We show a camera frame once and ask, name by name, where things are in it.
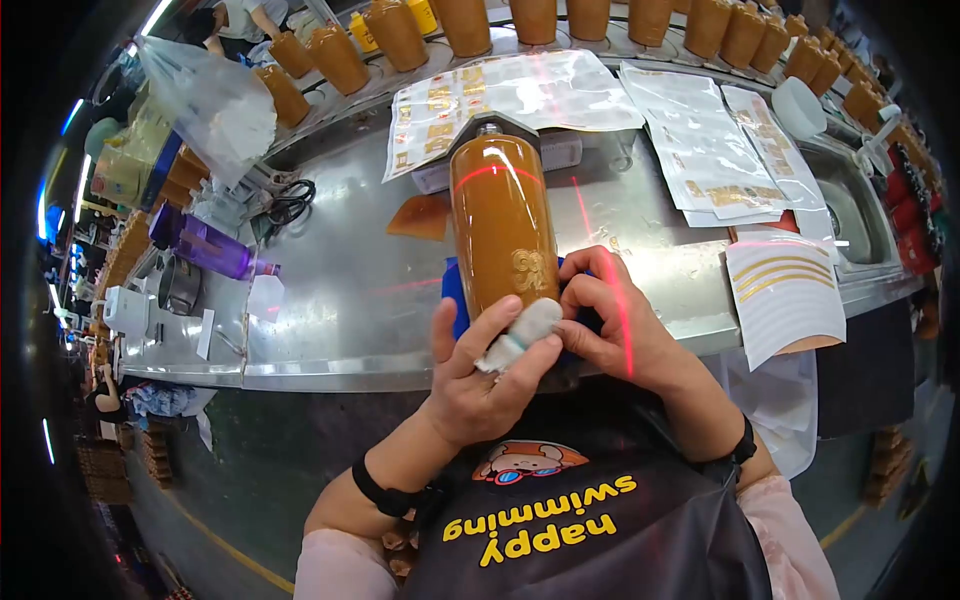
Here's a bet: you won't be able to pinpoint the purple plastic bottle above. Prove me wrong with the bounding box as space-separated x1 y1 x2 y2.
148 203 282 283

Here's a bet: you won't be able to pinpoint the person's left thumb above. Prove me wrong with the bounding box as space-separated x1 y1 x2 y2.
452 294 525 369

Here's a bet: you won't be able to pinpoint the brown paper piece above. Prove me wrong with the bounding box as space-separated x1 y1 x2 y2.
385 192 453 243

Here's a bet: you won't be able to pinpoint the person's left hand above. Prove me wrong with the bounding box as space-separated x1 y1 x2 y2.
422 294 565 453

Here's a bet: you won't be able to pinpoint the person's right hand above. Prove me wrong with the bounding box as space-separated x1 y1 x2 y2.
555 245 700 396

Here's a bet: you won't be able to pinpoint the white sheet with gold stripes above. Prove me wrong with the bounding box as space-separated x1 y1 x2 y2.
724 231 848 373

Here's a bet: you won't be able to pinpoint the yellow bottles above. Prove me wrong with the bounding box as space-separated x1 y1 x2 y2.
347 0 440 54

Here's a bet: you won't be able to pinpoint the person's left index finger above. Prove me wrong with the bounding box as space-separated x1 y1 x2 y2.
495 333 565 396

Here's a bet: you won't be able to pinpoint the black wrist band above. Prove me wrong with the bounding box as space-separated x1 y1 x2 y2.
729 414 759 468
351 452 430 519

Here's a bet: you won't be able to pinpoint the white hanging plastic sheet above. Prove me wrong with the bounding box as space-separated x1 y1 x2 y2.
705 348 820 481

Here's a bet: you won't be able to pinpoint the white bowl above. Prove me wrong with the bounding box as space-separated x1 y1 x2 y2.
771 75 829 141

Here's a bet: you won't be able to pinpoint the white paper piece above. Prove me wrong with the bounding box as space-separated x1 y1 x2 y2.
246 274 287 325

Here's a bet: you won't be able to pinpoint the clear plastic bag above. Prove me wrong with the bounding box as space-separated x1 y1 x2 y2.
138 34 279 190

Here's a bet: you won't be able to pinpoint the metal cup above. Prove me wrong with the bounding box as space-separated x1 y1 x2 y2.
156 254 204 318

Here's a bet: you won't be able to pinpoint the person's right fingers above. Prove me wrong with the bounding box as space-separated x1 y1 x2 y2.
558 245 630 316

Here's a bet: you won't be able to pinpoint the red containers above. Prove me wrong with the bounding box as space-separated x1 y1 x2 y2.
883 141 948 277

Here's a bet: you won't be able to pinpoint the blue bottle cradle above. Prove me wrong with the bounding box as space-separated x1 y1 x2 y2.
440 255 603 342

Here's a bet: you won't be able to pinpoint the row of brown bottles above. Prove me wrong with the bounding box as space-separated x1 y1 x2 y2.
253 0 945 189

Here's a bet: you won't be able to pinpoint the steel sink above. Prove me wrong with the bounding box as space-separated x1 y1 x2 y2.
796 137 905 273

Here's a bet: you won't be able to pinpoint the person's right thumb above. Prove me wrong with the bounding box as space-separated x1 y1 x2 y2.
555 316 603 363

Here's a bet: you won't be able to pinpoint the brown bottle with gold decal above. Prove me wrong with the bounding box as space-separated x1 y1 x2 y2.
449 122 563 325

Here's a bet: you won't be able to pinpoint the clear sheet of gold decals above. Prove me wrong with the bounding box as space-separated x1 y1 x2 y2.
618 60 790 228
381 48 646 184
720 84 839 243

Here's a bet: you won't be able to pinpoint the black scissors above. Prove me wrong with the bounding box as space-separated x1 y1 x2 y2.
264 178 318 228

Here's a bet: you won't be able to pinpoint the person's body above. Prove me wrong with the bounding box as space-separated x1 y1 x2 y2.
294 386 843 600

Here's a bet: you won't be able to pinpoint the metal bottle clamp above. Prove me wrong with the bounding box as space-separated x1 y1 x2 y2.
458 111 543 145

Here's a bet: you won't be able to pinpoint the white cloth wad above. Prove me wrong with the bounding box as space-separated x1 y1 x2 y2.
474 297 564 376

